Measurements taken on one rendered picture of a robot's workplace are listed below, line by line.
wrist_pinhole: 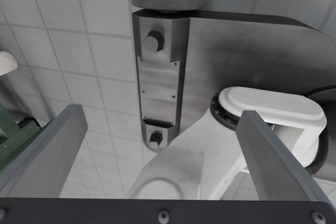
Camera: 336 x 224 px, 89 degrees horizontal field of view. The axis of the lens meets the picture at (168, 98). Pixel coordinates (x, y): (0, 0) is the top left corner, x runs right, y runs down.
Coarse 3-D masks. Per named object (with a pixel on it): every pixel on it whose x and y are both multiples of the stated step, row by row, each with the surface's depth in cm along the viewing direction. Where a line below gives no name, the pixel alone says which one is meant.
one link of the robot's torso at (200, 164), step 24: (216, 96) 43; (216, 120) 37; (192, 144) 32; (216, 144) 32; (144, 168) 24; (168, 168) 24; (192, 168) 25; (216, 168) 28; (240, 168) 38; (144, 192) 20; (168, 192) 20; (192, 192) 21; (216, 192) 26
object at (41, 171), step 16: (64, 112) 9; (80, 112) 10; (48, 128) 8; (64, 128) 9; (80, 128) 10; (32, 144) 7; (48, 144) 7; (64, 144) 9; (80, 144) 10; (16, 160) 7; (32, 160) 7; (48, 160) 8; (64, 160) 9; (0, 176) 6; (16, 176) 6; (32, 176) 7; (48, 176) 8; (64, 176) 9; (0, 192) 6; (16, 192) 6; (32, 192) 7; (48, 192) 8
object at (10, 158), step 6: (36, 132) 102; (30, 138) 98; (24, 144) 94; (18, 150) 91; (12, 156) 88; (0, 162) 85; (6, 162) 85; (0, 168) 82; (6, 168) 83; (0, 174) 81
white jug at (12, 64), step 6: (0, 54) 84; (6, 54) 85; (0, 60) 82; (6, 60) 84; (12, 60) 87; (0, 66) 82; (6, 66) 84; (12, 66) 87; (0, 72) 83; (6, 72) 87
